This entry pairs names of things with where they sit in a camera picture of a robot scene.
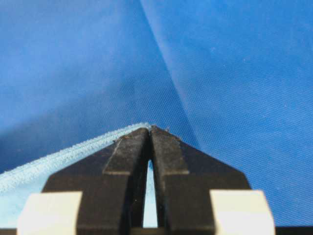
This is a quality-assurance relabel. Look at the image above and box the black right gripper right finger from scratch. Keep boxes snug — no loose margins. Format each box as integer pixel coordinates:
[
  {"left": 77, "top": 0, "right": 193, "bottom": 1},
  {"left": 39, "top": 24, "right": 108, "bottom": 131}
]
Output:
[{"left": 151, "top": 126, "right": 275, "bottom": 235}]

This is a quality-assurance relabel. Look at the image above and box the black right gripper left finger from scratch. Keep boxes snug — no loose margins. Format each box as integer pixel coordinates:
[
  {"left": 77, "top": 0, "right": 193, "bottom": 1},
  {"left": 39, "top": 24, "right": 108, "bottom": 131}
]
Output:
[{"left": 17, "top": 128, "right": 150, "bottom": 235}]

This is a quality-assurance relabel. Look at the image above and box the light blue towel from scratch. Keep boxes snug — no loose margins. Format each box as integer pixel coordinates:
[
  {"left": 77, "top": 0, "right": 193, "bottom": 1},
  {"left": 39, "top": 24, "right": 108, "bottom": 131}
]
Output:
[{"left": 0, "top": 123, "right": 151, "bottom": 229}]

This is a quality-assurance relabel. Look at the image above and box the blue table cloth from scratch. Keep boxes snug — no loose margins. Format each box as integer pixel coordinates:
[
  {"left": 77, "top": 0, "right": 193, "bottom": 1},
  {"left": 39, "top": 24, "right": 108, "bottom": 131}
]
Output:
[{"left": 0, "top": 0, "right": 313, "bottom": 226}]

